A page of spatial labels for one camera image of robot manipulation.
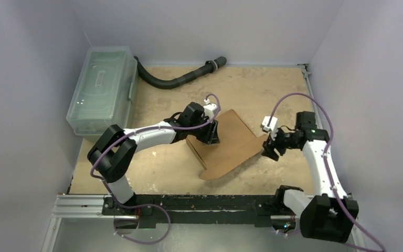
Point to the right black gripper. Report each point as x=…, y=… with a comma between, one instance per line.
x=275, y=145

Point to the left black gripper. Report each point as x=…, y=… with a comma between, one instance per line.
x=210, y=136

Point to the brown cardboard box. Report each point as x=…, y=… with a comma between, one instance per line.
x=237, y=145

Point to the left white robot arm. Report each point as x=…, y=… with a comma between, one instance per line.
x=115, y=149

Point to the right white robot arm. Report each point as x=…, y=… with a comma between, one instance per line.
x=328, y=214

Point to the clear plastic storage bin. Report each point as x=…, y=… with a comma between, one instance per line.
x=105, y=93

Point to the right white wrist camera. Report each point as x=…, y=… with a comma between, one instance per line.
x=269, y=124

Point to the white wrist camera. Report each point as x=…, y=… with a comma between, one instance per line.
x=210, y=109
x=269, y=124

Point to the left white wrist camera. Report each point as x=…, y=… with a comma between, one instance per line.
x=210, y=109

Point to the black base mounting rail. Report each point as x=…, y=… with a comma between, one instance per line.
x=152, y=209

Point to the aluminium frame extrusion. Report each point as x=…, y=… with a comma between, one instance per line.
x=78, y=206

